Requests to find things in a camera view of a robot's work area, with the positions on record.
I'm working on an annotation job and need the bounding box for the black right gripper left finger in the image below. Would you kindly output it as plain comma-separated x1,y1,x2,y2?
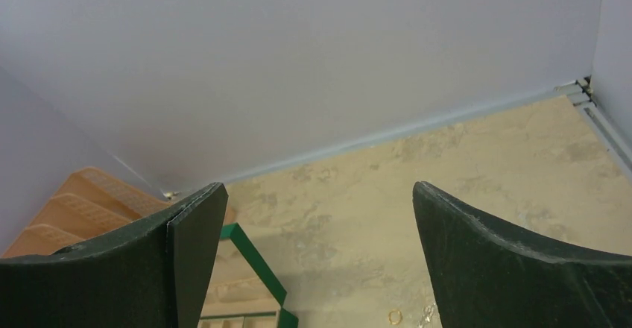
1,183,228,327

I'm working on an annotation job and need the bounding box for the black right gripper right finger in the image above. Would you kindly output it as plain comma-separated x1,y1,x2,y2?
412,182,631,327

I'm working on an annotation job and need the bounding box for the green jewelry box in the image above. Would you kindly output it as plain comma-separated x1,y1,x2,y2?
198,223,299,328

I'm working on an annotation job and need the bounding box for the orange mesh file organizer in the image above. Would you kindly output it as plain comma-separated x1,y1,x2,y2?
1,166,237,259

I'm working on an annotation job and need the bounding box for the aluminium frame rail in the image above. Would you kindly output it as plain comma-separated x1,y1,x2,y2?
554,76,631,181

